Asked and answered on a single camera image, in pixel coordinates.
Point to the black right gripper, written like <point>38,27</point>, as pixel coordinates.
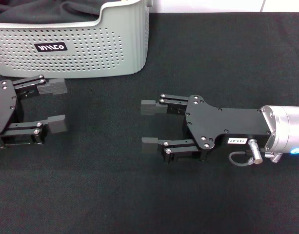
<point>225,122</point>

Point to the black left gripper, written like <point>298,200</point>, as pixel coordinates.
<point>5,107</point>

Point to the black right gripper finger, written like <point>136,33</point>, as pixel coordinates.
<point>149,145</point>

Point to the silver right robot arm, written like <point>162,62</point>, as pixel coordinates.
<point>285,126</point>

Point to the black tablecloth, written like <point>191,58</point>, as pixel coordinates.
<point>139,195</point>

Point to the grey perforated plastic storage box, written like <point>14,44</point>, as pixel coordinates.
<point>95,51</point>

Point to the black cloth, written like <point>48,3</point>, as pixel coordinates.
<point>42,9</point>

